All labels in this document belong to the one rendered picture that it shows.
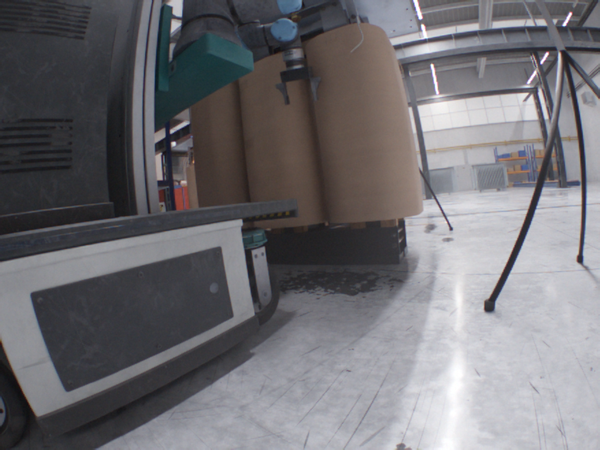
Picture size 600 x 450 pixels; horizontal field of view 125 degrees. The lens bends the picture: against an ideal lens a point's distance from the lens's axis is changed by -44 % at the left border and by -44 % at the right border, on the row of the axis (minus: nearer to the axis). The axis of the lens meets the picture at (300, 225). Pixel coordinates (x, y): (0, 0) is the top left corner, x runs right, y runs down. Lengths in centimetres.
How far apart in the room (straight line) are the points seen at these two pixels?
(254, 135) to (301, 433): 125
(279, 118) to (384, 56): 56
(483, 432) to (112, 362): 50
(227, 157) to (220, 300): 113
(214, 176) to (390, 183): 96
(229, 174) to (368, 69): 90
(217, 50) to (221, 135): 97
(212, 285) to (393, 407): 36
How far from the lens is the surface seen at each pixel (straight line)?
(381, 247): 124
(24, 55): 55
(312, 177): 127
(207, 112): 168
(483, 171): 1318
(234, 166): 154
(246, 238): 65
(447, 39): 1023
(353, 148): 111
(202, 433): 45
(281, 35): 107
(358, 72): 119
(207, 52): 65
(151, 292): 43
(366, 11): 172
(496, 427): 42
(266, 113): 136
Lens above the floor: 30
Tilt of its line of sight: 4 degrees down
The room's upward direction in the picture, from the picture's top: 7 degrees counter-clockwise
